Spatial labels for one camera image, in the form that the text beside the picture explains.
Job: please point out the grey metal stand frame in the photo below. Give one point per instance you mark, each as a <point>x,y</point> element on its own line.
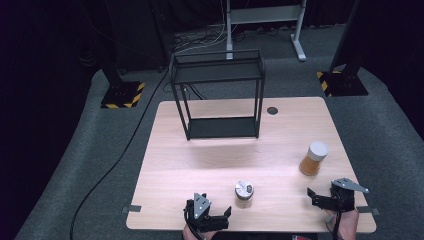
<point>266,15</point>

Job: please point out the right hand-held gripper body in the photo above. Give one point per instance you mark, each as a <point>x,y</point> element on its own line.
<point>343,196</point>

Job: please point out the black round table grommet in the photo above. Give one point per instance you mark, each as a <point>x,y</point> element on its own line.
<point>272,110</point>

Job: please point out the black post with striped base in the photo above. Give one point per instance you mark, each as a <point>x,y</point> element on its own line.
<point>346,83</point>
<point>123,95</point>

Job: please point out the silver lid glass jar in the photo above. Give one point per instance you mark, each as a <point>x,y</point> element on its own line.
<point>244,190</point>

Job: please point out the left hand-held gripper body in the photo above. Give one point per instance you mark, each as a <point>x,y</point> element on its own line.
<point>201,205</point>

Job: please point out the white lid orange jar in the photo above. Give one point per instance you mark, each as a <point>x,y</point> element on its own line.
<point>311,163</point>

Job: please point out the person's left hand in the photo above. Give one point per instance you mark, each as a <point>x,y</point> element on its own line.
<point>191,235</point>

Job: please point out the black metal shelf rack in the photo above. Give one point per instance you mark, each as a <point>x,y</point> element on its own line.
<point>220,127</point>

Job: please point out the grey table edge bracket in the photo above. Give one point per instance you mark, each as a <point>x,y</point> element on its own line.
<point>366,210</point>
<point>131,209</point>

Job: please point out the person's right hand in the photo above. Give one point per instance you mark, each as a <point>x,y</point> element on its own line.
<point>348,225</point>

